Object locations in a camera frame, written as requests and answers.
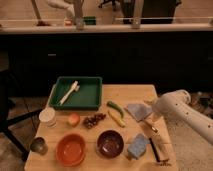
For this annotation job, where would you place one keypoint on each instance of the grey blue towel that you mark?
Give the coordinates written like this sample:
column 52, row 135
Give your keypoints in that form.
column 139, row 111

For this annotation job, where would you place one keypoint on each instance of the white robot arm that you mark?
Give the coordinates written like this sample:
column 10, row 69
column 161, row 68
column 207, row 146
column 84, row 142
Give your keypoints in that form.
column 177, row 102

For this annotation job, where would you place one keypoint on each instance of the purple bowl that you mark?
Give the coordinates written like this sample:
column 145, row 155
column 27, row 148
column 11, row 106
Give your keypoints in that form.
column 110, row 144

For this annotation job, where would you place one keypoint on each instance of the orange bowl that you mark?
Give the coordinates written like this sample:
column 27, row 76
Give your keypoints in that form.
column 70, row 150

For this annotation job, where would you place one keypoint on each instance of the green cucumber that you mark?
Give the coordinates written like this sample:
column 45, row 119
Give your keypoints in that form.
column 116, row 107

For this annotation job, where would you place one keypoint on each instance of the green plastic tray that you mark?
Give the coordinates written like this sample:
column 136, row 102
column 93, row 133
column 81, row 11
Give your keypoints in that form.
column 87, row 97

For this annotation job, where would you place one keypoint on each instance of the yellow banana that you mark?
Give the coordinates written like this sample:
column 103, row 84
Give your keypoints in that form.
column 117, row 119

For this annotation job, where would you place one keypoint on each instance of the white dish brush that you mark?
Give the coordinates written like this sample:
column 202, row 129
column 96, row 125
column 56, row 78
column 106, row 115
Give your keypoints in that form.
column 74, row 87

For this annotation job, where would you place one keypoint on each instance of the bunch of dark grapes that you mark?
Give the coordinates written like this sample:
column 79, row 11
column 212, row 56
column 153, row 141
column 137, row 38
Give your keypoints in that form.
column 92, row 121

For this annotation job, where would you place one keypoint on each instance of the peach fruit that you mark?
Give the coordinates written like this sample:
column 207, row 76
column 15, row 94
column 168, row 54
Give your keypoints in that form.
column 73, row 119

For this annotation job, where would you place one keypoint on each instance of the blue sponge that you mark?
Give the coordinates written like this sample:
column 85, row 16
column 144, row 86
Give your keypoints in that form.
column 137, row 147

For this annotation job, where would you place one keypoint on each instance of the small metal cup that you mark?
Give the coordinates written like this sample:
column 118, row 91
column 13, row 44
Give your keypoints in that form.
column 39, row 146

